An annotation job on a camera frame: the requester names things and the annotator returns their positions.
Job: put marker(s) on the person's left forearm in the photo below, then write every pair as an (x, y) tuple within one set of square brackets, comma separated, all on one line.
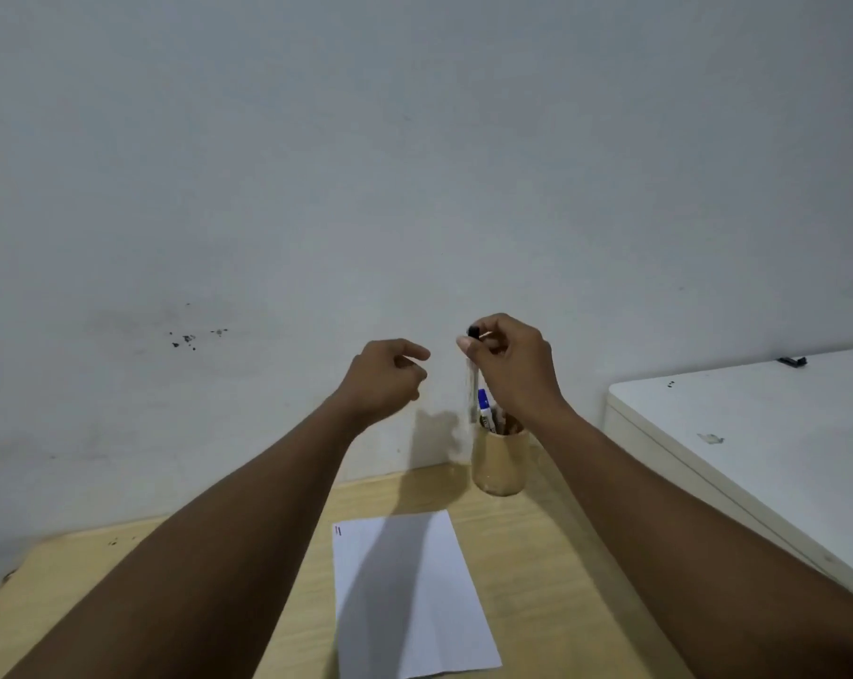
[(207, 551)]

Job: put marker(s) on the white marker with blue cap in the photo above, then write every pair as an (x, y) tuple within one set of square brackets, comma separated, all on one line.
[(485, 410)]

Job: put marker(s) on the person's right hand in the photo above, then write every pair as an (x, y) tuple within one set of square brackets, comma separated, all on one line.
[(518, 367)]

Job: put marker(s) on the small black object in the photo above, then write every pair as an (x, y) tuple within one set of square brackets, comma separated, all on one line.
[(792, 361)]

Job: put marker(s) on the person's left hand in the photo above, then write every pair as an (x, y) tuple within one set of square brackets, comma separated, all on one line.
[(379, 380)]

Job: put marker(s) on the person's right thumb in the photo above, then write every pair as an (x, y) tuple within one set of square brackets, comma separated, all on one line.
[(474, 350)]

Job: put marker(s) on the wooden pen holder cup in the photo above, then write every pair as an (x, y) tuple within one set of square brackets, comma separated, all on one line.
[(498, 463)]

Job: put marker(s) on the small clear scrap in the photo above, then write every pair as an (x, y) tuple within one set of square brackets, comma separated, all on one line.
[(710, 438)]

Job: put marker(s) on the person's right forearm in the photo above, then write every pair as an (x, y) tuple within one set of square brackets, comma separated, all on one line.
[(688, 551)]

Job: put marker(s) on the white marker with black cap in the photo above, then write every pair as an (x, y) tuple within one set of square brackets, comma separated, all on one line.
[(473, 378)]

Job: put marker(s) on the white paper sheet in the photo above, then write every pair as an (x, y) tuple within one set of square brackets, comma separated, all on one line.
[(408, 593)]

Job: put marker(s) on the white cabinet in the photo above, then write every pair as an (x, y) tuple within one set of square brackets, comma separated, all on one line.
[(759, 452)]

